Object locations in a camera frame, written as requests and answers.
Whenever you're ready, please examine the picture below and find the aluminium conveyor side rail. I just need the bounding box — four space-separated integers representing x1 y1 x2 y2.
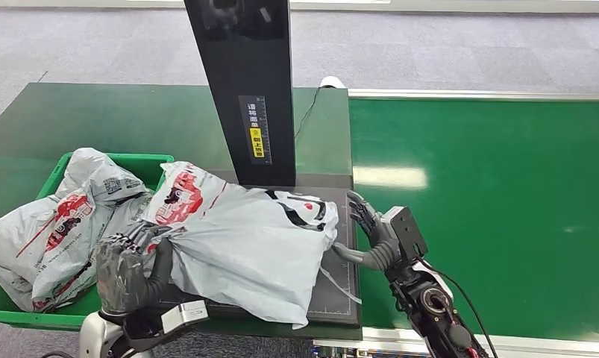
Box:
347 89 599 101
313 326 599 358

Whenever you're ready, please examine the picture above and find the black inbound scanner machine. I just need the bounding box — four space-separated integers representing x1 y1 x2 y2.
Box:
151 0 362 328

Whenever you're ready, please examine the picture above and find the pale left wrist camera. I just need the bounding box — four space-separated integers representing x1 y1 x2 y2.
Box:
160 300 210 337

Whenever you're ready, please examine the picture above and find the grey package small red mark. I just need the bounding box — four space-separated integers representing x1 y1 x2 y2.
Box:
29 192 154 313

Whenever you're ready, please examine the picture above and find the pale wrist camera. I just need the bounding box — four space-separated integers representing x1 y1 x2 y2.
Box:
380 206 429 263
160 300 210 337

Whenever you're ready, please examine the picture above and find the grey package with QR code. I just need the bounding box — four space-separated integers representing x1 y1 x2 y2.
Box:
57 148 154 213

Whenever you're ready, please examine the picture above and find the grey plastic courier package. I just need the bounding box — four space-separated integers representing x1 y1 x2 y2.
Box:
140 161 363 330

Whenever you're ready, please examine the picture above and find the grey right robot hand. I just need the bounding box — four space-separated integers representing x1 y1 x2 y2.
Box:
332 189 404 271

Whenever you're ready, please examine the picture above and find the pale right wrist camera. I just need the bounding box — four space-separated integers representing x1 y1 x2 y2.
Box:
380 206 429 263

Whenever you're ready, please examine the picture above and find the thin black machine cable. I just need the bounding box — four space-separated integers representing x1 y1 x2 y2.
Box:
294 87 322 139

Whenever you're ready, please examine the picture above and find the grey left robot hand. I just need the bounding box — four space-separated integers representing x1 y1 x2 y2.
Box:
95 222 177 317

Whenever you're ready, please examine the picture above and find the green plastic crate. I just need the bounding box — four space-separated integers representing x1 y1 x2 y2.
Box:
0 151 175 331

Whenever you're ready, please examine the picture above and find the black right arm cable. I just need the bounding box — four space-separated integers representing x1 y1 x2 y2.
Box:
417 257 499 358

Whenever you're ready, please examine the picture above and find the black yellow label sticker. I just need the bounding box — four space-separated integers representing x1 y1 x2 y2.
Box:
238 95 272 166

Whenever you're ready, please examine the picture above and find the grey package large red print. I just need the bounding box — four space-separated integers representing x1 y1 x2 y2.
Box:
0 192 113 310

